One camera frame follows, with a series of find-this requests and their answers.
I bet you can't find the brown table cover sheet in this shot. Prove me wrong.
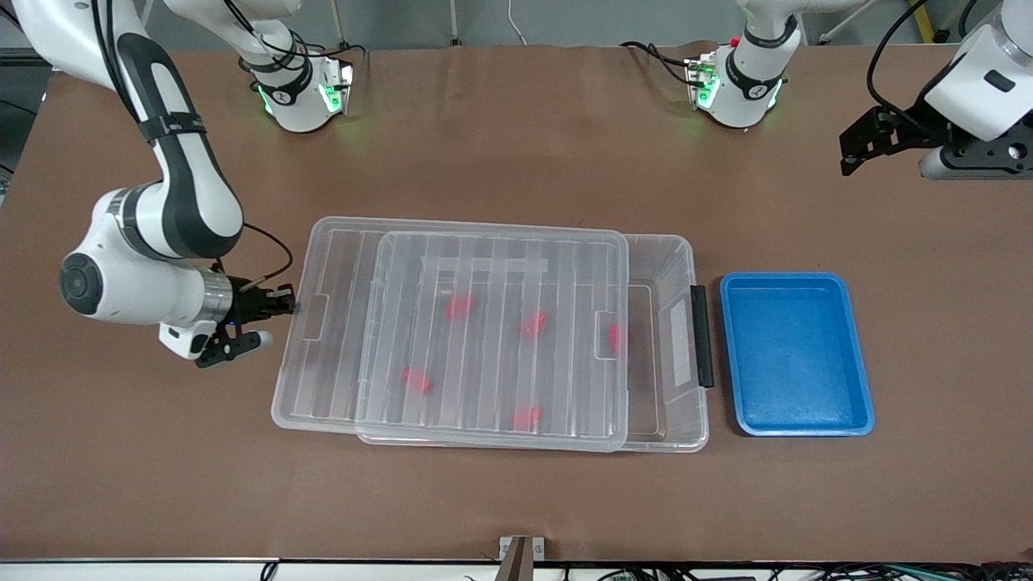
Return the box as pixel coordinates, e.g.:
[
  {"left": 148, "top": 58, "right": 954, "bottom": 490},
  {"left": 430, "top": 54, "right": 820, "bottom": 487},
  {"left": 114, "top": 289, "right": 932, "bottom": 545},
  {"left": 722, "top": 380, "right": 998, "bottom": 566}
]
[{"left": 0, "top": 44, "right": 1033, "bottom": 563}]

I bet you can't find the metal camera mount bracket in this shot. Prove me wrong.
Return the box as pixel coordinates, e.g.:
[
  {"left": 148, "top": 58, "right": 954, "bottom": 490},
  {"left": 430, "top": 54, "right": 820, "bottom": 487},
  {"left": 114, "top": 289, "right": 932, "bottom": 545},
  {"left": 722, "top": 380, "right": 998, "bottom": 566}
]
[{"left": 499, "top": 537, "right": 546, "bottom": 581}]

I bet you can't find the clear plastic storage box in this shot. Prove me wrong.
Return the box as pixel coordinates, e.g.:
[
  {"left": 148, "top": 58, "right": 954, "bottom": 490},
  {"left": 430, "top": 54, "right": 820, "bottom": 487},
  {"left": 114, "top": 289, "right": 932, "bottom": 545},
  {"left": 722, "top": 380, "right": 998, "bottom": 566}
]
[{"left": 358, "top": 230, "right": 711, "bottom": 454}]

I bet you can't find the yellow pole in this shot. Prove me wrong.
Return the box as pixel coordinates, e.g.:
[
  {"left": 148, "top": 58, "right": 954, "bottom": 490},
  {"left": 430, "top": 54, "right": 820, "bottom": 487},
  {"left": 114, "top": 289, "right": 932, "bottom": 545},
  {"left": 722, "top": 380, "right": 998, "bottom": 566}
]
[{"left": 910, "top": 0, "right": 938, "bottom": 44}]

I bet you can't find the clear ribbed plastic lid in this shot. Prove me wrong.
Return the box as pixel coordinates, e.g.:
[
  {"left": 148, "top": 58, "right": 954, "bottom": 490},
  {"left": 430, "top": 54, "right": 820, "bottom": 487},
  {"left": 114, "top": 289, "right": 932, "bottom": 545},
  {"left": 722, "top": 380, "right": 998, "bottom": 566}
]
[{"left": 271, "top": 215, "right": 631, "bottom": 453}]

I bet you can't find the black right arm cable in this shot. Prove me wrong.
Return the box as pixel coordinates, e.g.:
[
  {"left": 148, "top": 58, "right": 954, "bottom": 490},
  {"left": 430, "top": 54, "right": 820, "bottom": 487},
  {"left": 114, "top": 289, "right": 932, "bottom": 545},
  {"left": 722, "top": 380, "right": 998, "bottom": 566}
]
[{"left": 89, "top": 0, "right": 295, "bottom": 291}]

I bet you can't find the black cable strap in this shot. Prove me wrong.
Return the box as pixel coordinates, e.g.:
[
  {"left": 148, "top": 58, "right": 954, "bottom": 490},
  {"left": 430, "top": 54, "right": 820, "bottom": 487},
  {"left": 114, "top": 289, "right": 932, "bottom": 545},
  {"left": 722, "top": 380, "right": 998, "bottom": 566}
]
[{"left": 136, "top": 113, "right": 207, "bottom": 145}]

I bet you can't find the black base cable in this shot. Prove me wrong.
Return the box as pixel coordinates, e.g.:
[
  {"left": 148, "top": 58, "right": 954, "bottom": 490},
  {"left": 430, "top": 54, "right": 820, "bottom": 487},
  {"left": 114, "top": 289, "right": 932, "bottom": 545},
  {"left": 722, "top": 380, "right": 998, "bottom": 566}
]
[
  {"left": 286, "top": 31, "right": 370, "bottom": 69},
  {"left": 620, "top": 40, "right": 696, "bottom": 86}
]

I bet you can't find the blue plastic tray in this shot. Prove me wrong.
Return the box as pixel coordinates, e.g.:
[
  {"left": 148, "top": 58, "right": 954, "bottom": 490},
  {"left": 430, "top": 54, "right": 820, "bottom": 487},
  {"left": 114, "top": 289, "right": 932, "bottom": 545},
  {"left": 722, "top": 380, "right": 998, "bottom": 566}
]
[{"left": 718, "top": 272, "right": 876, "bottom": 438}]

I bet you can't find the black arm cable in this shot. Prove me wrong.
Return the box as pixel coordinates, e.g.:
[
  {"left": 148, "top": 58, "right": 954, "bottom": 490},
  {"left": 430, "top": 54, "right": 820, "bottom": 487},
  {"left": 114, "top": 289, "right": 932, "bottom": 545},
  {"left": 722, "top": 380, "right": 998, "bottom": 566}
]
[
  {"left": 89, "top": 0, "right": 295, "bottom": 291},
  {"left": 866, "top": 0, "right": 982, "bottom": 136}
]

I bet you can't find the black box latch handle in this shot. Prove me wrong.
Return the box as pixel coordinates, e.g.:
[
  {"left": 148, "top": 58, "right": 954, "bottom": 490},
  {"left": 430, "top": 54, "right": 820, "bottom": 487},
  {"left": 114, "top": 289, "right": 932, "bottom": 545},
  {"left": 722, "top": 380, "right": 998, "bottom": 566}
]
[{"left": 688, "top": 284, "right": 717, "bottom": 390}]

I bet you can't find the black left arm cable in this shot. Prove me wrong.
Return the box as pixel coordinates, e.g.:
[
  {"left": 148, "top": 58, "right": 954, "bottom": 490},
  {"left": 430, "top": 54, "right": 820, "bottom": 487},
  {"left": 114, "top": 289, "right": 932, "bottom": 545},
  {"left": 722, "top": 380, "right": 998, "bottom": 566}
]
[{"left": 866, "top": 0, "right": 982, "bottom": 136}]

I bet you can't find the pale box label sticker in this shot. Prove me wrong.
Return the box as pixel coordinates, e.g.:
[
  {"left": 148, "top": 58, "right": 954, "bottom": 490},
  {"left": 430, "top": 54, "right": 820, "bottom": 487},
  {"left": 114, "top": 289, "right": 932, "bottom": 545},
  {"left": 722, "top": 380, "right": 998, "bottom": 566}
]
[{"left": 671, "top": 292, "right": 696, "bottom": 387}]

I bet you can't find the mixed cable bundle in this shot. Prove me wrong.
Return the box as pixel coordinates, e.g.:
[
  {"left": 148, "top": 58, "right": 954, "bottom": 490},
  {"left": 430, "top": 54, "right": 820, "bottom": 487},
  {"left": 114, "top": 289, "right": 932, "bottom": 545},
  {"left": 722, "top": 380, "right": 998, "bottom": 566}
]
[{"left": 565, "top": 564, "right": 1033, "bottom": 581}]

